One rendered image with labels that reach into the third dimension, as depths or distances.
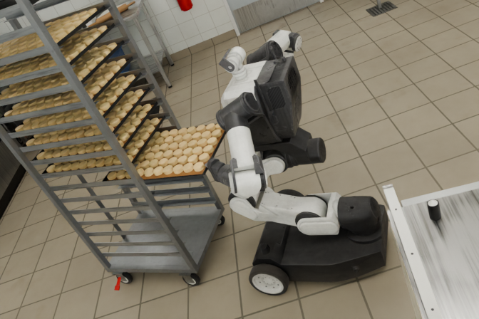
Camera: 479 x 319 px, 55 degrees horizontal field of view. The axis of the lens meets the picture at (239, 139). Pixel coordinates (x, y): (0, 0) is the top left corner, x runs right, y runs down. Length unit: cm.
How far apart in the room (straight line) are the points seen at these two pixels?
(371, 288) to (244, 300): 65
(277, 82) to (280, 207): 76
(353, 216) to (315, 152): 39
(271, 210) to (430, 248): 112
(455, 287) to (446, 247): 13
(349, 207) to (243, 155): 79
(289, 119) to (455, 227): 78
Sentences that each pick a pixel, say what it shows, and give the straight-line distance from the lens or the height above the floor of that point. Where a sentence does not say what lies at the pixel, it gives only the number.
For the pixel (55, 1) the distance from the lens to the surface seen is 246.
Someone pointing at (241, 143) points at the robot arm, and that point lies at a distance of 164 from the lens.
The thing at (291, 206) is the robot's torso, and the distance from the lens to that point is 232.
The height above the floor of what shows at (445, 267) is 84.
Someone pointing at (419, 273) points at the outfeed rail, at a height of 90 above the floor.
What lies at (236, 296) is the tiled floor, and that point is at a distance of 257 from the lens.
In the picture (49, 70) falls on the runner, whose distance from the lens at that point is 209.
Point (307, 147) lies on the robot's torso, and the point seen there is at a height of 72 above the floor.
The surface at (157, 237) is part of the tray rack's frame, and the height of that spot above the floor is 15.
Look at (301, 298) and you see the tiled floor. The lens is 243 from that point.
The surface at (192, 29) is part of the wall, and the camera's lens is 568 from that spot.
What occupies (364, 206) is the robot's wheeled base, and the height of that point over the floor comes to 35.
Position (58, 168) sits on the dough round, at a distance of 257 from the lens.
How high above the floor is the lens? 189
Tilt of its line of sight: 31 degrees down
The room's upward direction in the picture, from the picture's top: 25 degrees counter-clockwise
